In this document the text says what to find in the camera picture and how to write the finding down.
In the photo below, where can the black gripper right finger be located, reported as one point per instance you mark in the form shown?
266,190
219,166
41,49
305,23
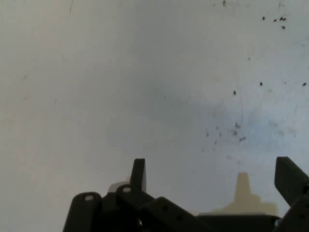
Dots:
292,183

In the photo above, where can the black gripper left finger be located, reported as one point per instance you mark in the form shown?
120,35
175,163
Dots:
135,200

